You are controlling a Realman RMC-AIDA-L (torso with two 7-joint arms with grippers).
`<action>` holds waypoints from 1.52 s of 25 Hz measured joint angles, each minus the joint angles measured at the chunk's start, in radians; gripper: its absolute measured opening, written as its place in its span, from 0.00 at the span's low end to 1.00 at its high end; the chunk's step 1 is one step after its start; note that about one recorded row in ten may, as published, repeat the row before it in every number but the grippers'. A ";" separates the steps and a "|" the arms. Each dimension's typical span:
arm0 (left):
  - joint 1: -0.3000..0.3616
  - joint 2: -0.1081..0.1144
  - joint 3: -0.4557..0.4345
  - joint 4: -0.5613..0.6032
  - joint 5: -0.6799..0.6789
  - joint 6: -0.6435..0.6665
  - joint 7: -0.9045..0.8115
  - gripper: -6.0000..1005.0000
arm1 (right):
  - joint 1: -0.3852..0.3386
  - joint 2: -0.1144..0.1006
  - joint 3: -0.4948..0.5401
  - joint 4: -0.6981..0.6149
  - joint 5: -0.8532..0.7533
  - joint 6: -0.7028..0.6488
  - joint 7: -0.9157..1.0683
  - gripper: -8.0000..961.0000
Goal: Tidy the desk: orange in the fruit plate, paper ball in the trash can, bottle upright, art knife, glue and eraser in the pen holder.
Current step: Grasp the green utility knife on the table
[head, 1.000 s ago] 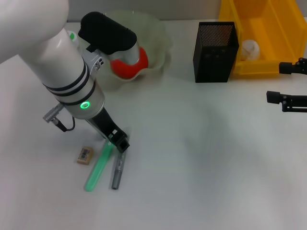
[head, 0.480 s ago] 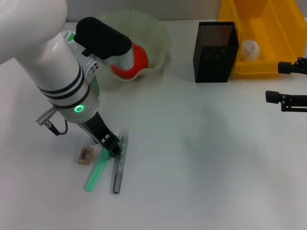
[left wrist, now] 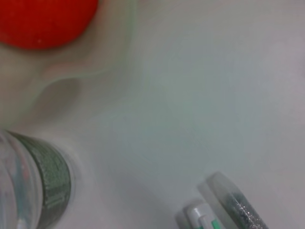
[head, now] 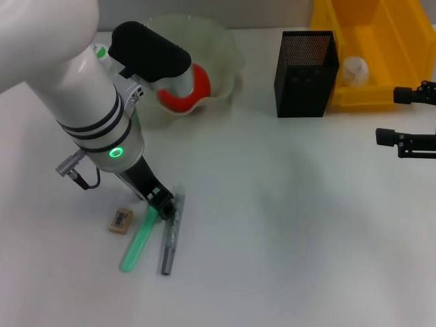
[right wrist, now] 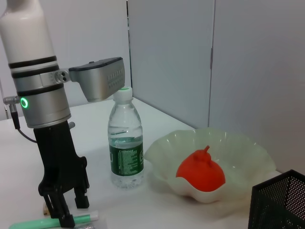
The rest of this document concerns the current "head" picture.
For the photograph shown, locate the tan eraser with barcode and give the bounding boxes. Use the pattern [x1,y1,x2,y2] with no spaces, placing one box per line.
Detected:
[108,208,135,235]

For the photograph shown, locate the grey pen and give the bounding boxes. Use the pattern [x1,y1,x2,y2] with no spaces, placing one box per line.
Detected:
[159,192,187,277]

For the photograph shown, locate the black mesh pen holder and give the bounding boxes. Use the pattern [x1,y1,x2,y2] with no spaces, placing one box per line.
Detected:
[274,31,341,119]

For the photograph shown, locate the yellow plastic bin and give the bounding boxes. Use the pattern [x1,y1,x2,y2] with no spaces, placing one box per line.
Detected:
[310,0,436,112]

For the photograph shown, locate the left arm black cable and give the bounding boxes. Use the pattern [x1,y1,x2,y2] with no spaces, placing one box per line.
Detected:
[55,149,102,190]

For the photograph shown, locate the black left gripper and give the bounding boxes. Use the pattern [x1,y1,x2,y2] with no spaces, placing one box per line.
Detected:
[114,156,176,221]

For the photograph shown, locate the green pen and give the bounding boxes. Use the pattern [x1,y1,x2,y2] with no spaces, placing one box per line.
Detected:
[119,206,159,274]

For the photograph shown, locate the left wrist camera housing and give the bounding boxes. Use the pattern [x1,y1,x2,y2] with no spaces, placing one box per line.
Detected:
[108,20,196,100]

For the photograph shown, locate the orange fruit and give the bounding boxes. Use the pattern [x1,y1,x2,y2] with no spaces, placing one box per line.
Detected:
[157,63,213,114]

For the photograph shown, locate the pale green glass bowl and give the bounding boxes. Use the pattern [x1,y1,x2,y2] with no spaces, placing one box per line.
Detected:
[142,14,246,119]

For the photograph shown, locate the green label water bottle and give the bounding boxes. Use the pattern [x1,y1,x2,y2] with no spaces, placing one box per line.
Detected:
[91,42,143,136]

